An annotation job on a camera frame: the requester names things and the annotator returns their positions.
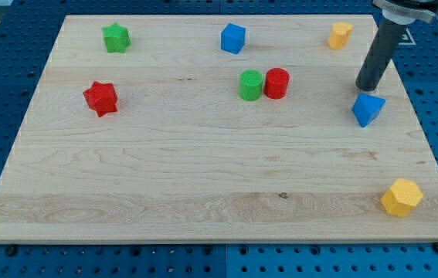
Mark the light wooden board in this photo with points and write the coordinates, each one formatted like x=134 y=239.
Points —
x=186 y=159

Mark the green cylinder block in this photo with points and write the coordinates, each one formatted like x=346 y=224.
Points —
x=250 y=85

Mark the red cylinder block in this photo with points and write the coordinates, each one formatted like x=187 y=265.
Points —
x=276 y=83

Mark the blue cube block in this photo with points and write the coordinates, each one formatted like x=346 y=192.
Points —
x=232 y=38

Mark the red star block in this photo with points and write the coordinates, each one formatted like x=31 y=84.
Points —
x=102 y=98

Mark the green star block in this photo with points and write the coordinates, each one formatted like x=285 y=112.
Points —
x=116 y=38

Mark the blue triangular block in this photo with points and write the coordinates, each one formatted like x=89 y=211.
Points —
x=366 y=108

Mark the yellow heart block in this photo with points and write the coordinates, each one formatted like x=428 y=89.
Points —
x=340 y=34

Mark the yellow hexagon block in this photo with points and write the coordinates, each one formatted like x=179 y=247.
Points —
x=402 y=197

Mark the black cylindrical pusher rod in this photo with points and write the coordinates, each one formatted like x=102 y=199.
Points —
x=379 y=55

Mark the black bolt lower left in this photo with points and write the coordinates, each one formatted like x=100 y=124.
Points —
x=10 y=250

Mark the grey rod mount flange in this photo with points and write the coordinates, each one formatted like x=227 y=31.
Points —
x=406 y=12

